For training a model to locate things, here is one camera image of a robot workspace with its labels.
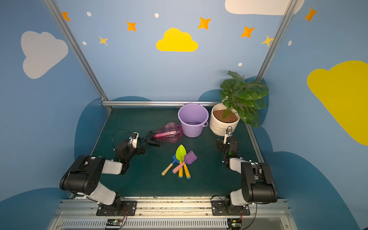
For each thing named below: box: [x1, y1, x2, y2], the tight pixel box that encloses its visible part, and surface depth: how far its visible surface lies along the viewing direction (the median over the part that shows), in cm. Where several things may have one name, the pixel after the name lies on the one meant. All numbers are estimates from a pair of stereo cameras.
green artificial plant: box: [219, 70, 269, 128], surface depth 84 cm
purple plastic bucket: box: [177, 103, 209, 138], surface depth 101 cm
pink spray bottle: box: [154, 122, 183, 144], surface depth 98 cm
